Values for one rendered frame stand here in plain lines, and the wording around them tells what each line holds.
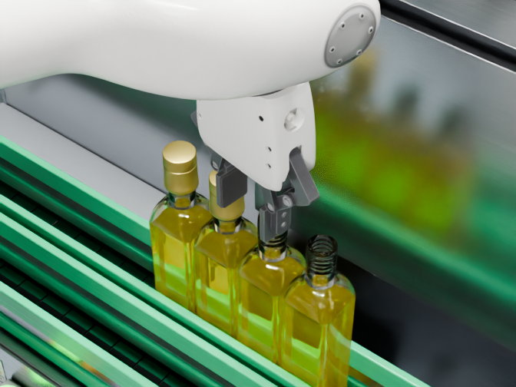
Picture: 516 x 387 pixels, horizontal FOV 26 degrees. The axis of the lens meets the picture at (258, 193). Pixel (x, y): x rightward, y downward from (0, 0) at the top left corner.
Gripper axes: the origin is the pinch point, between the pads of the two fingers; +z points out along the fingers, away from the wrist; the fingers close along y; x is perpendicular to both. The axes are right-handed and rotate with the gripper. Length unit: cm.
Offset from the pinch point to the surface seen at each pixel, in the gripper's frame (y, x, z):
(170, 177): 14.0, -1.7, 8.3
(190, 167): 12.8, -3.4, 7.0
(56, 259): 27.8, 5.2, 26.5
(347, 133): 4.8, -17.3, 5.9
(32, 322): 23.2, 11.9, 28.0
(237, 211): 7.0, -4.3, 9.6
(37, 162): 41.9, -2.2, 25.6
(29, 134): 55, -9, 34
